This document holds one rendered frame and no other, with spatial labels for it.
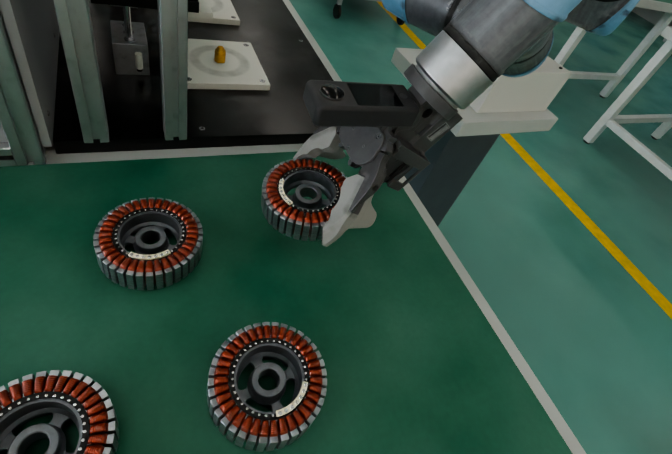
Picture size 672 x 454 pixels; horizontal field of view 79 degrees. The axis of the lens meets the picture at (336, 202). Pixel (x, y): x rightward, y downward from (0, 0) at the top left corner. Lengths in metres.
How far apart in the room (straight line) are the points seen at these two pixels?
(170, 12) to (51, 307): 0.34
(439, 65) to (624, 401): 1.57
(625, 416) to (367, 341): 1.39
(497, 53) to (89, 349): 0.48
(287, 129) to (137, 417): 0.45
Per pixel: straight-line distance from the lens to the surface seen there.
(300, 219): 0.46
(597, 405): 1.75
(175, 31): 0.56
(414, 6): 0.57
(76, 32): 0.56
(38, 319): 0.51
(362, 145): 0.45
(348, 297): 0.52
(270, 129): 0.69
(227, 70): 0.79
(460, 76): 0.43
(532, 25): 0.44
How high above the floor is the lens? 1.18
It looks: 44 degrees down
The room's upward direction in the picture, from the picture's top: 21 degrees clockwise
